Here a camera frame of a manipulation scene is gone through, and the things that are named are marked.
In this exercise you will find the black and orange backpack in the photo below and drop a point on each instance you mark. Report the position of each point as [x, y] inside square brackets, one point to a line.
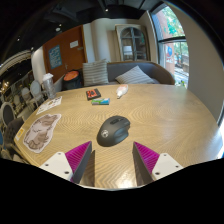
[71, 80]

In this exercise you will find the small white door sign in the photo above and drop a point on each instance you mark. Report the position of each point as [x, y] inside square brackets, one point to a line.
[74, 44]

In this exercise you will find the large window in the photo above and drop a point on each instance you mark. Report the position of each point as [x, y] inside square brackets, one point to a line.
[175, 50]

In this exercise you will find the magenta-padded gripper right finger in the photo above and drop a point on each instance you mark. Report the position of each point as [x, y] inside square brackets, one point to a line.
[166, 164]

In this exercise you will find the brown wooden door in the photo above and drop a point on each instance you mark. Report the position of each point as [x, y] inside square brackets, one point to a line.
[71, 58]

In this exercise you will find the group of white chairs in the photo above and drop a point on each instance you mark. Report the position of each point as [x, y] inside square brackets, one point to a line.
[35, 90]

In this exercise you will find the arched glass-door cabinet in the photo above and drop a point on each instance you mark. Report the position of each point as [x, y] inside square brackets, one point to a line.
[133, 43]

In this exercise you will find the yellow square sticker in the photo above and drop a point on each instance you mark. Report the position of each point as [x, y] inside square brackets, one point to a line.
[19, 134]

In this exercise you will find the grey sofa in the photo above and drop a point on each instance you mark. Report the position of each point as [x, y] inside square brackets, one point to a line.
[156, 71]

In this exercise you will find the white sticker sheet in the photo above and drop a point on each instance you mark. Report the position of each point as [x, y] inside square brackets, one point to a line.
[49, 105]

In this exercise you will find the large striped cushion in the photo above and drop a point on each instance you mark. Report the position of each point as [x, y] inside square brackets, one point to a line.
[95, 72]

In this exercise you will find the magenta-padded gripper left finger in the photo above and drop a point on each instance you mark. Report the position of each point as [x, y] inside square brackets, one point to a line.
[55, 163]

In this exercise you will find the small green and blue pack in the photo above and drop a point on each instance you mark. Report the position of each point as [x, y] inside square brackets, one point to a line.
[100, 101]

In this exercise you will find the small striped cushion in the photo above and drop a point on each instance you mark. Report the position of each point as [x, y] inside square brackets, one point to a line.
[135, 76]

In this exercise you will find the black computer mouse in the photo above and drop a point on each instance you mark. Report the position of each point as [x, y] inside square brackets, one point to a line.
[112, 131]

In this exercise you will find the white and pink tube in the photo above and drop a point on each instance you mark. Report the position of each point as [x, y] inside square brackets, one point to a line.
[121, 90]

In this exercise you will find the dark grey tufted chair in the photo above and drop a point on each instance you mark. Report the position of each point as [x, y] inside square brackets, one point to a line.
[11, 128]

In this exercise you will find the blue poster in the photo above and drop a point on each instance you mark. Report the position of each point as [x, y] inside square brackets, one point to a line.
[55, 56]

